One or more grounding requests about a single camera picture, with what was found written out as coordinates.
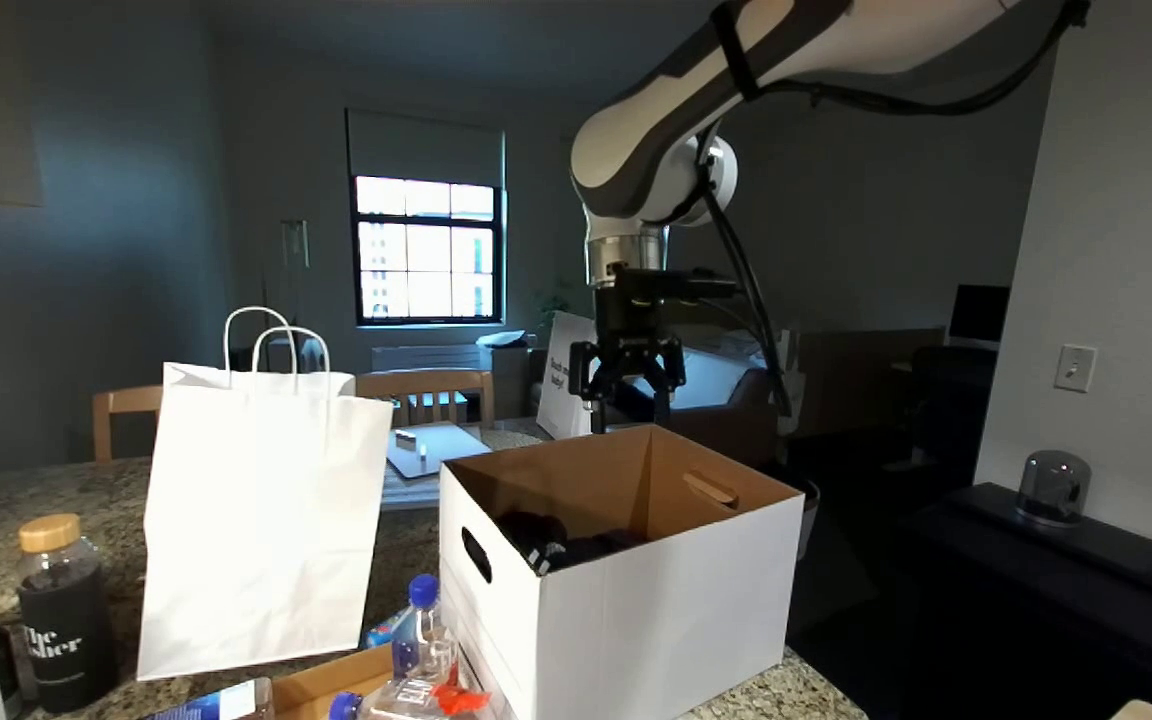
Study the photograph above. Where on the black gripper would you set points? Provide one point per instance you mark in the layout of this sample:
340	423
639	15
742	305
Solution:
634	322

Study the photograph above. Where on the clear bottle blue cap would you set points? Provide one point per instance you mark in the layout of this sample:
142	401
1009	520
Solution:
424	643
211	703

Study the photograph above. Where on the big white cardboard box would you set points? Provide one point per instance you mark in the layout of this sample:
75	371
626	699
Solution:
657	627

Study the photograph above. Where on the narrow white paper bag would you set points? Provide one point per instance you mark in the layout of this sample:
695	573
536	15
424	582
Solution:
563	382

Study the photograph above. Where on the grey sofa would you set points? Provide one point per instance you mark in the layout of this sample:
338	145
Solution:
722	382

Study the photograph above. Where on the black striped adidas garment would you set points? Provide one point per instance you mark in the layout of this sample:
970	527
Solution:
557	541

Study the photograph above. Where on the wooden chair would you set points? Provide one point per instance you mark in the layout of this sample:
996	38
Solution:
423	385
120	407

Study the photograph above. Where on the window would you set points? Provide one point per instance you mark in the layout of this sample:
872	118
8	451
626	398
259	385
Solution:
424	245

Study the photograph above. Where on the white window blind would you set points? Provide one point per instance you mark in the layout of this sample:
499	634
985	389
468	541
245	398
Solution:
423	143

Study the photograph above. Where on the blue packet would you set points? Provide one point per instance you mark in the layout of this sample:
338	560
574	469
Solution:
385	627

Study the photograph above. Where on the dark monitor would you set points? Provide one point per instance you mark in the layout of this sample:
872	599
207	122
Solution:
979	314

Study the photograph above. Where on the glass jar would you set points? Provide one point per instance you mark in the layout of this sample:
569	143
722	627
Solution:
1055	483

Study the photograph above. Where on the dark sideboard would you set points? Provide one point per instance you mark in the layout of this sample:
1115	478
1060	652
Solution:
1040	600

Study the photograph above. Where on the dark jar wooden lid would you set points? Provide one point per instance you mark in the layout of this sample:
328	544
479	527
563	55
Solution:
56	627

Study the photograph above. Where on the white light switch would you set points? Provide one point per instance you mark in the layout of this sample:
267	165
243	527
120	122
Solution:
1072	371

